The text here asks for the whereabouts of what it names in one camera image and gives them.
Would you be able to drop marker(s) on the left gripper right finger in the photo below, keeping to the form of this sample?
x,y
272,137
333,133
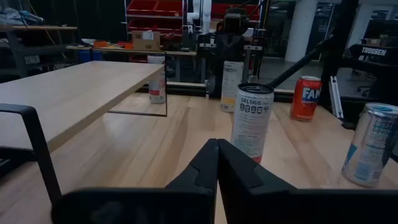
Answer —
x,y
280,205

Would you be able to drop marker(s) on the silver sugarfree Red Bull can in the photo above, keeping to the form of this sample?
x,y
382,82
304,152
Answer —
x,y
370,146

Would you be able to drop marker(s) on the large silver blue can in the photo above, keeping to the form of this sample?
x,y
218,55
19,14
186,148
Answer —
x,y
231,84

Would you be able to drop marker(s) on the cardboard box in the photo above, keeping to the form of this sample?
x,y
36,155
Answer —
x,y
146,42

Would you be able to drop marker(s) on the Celsius Peach Vibe can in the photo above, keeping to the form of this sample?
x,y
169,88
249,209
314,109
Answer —
x,y
156,91
252,124

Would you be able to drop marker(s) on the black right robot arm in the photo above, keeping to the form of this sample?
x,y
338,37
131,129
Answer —
x,y
217,81

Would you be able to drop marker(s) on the wooden background shelf board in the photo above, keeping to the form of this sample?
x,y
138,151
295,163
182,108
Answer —
x,y
37,28

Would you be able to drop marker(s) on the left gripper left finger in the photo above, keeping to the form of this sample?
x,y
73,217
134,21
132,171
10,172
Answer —
x,y
174,205

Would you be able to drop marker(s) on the wooden shelf black metal legs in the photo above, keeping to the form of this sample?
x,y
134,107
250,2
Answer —
x,y
77,90

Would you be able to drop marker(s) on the black aluminium rig frame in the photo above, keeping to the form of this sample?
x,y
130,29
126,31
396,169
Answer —
x,y
339,46

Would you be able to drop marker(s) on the Fanta soda can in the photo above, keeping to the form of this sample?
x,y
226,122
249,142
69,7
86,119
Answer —
x,y
304,102

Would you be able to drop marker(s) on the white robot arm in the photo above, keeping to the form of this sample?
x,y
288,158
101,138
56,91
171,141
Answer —
x,y
205,15

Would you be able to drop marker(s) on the black Trossen logo plate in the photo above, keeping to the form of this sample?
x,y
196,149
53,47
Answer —
x,y
373,51

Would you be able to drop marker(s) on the red storage bin rack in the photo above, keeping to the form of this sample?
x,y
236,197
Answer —
x,y
155,9

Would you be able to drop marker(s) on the grey cloth pile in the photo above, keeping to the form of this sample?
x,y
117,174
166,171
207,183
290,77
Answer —
x,y
18,17

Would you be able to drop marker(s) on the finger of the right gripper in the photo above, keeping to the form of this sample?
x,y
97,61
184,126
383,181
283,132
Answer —
x,y
237,49
223,49

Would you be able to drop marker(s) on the wooden background workbench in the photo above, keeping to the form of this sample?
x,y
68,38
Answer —
x,y
180,53

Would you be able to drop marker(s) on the white building column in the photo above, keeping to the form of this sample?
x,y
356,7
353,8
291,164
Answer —
x,y
300,31

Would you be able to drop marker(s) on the white metal bracket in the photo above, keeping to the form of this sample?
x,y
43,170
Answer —
x,y
335,96

